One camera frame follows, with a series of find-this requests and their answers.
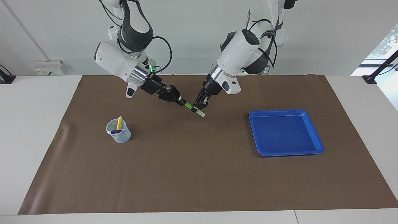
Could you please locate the green marker pen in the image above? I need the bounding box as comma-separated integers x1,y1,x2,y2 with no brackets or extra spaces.
184,101,206,117

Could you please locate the translucent plastic cup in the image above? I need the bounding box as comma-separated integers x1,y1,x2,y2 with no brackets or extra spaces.
106,118,132,144

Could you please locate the brown paper table mat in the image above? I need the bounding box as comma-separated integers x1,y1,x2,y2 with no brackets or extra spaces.
18,74,398,215

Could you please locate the blue plastic tray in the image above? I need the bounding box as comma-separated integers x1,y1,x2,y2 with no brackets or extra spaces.
248,109,324,157

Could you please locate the black clamp stand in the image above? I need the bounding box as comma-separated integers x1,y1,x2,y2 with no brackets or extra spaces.
362,50,398,84

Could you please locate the window with greenery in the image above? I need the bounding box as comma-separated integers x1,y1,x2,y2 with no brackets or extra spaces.
351,23,398,77

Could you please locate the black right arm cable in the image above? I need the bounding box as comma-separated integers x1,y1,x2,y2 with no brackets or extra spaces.
98,0,172,75

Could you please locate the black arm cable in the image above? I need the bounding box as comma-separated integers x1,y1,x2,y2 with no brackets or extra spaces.
98,0,172,75
246,9,279,69

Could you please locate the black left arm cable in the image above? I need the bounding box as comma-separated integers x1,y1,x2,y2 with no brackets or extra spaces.
246,9,279,69

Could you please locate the white wall socket box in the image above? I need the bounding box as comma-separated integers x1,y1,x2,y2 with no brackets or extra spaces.
34,60,64,76

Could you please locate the black table mount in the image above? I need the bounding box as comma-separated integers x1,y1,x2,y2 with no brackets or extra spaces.
0,64,16,84

